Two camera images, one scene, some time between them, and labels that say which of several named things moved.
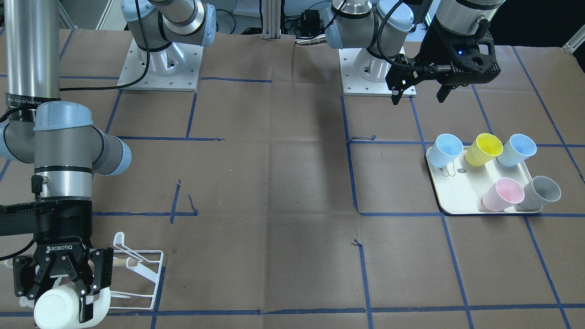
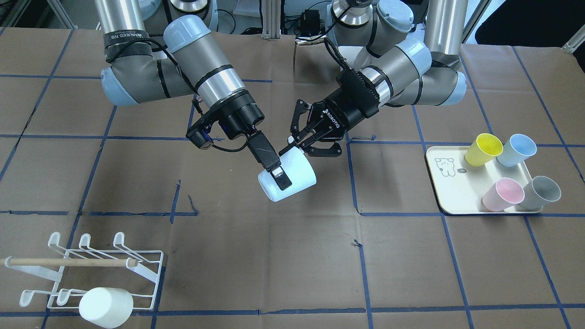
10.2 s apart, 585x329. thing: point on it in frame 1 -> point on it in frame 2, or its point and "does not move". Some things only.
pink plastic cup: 506,192 does not move
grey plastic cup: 541,190 does not move
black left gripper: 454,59 -> 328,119
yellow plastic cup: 483,150 does not move
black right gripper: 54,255 -> 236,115
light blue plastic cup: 447,147 -> 299,170
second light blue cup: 518,148 does not move
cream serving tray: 460,187 does not move
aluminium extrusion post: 271,11 does not move
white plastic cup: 57,307 -> 107,307
